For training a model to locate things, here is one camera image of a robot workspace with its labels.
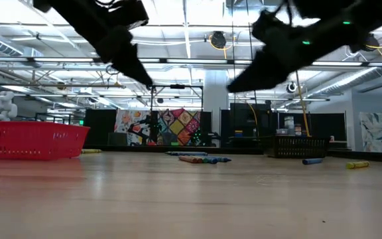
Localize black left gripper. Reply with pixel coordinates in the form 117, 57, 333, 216
33, 0, 154, 86

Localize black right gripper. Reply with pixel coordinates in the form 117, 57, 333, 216
226, 9, 354, 94

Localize orange crayon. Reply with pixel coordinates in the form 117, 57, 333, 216
178, 155, 204, 164

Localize black cabinet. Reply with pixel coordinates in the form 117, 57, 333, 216
220, 102, 278, 147

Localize floral print cloth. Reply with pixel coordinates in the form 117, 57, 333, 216
114, 109, 152, 146

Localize stacked boxes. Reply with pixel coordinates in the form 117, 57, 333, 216
283, 116, 303, 136

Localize white pillar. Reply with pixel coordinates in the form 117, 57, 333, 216
204, 69, 229, 147

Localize black partition panel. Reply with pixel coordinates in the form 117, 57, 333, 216
277, 112, 348, 140
84, 108, 117, 146

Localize long ceiling light bar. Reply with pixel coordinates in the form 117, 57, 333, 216
0, 56, 382, 68

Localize colourful patchwork quilt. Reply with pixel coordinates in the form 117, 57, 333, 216
157, 108, 201, 146

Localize black plastic basket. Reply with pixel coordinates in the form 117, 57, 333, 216
270, 136, 330, 159

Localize red plastic basket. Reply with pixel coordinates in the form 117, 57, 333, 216
0, 120, 91, 161

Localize white knot sculpture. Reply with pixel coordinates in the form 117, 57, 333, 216
0, 91, 19, 122

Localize black stand frame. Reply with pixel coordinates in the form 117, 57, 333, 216
149, 84, 204, 147

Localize yellow power cable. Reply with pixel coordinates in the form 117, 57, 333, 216
294, 71, 312, 137

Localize black aluminium table frame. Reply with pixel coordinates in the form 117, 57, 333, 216
88, 144, 382, 164

